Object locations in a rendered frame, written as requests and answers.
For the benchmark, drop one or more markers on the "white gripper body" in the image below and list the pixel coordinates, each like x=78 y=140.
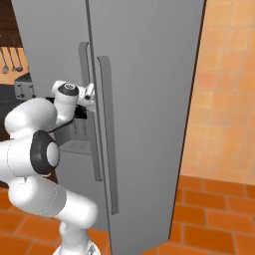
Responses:
x=92 y=99

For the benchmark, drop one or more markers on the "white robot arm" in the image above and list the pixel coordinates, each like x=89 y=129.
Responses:
x=30 y=196

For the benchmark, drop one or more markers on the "plain grey fridge door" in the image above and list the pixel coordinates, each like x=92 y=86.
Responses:
x=149 y=99

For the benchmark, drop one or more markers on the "grey fridge door with dispenser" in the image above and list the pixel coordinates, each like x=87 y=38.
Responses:
x=53 y=40

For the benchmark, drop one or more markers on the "silver toaster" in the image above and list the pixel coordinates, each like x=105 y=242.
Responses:
x=24 y=87

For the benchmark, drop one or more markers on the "hanging metal ladle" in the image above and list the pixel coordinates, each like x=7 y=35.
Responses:
x=19 y=68

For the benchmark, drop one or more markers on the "hanging metal spoon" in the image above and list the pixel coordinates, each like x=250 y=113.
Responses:
x=12 y=63

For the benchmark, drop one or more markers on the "hanging metal slotted spatula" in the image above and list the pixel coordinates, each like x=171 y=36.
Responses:
x=4 y=68

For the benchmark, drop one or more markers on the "dark brown wall cupboard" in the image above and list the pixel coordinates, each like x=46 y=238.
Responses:
x=8 y=20

